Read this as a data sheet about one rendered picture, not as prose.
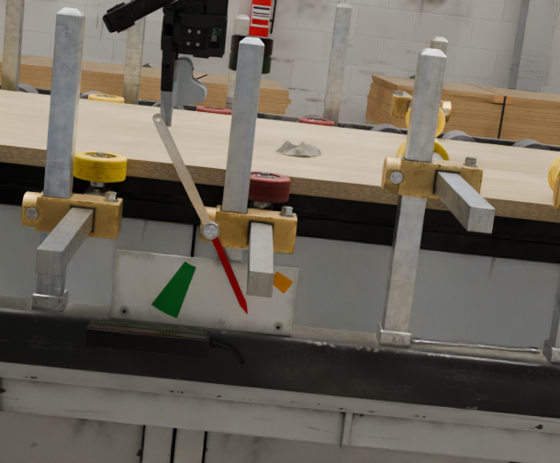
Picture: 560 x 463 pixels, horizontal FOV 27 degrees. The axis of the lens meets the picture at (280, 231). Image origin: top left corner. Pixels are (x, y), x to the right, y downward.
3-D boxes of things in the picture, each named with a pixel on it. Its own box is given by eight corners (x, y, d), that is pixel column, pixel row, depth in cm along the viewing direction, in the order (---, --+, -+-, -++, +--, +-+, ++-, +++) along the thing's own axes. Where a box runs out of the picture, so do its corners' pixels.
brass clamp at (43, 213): (116, 241, 161) (118, 205, 160) (18, 231, 161) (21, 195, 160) (120, 231, 167) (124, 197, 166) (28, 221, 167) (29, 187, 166)
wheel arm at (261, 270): (272, 305, 135) (276, 269, 134) (243, 301, 135) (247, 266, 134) (269, 228, 177) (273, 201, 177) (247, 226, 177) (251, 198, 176)
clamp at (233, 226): (293, 254, 163) (297, 220, 161) (198, 244, 162) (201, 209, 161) (292, 245, 168) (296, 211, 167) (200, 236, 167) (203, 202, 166)
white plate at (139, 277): (290, 336, 165) (298, 269, 163) (109, 318, 164) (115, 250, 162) (290, 335, 165) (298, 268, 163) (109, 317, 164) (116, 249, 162)
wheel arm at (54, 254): (61, 283, 136) (64, 248, 135) (32, 280, 136) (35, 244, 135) (108, 212, 179) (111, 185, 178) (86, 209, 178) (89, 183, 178)
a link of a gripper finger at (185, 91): (203, 132, 150) (208, 61, 148) (157, 128, 150) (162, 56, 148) (204, 129, 153) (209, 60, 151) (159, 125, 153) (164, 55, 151)
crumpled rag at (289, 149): (285, 156, 200) (287, 142, 199) (269, 150, 206) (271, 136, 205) (330, 158, 204) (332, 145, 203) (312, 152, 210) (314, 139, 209)
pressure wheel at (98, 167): (131, 230, 177) (138, 155, 175) (92, 233, 171) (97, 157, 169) (97, 219, 182) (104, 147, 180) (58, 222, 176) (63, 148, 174)
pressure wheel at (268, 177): (283, 254, 172) (292, 179, 170) (229, 249, 172) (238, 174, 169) (282, 242, 180) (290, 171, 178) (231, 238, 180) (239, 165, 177)
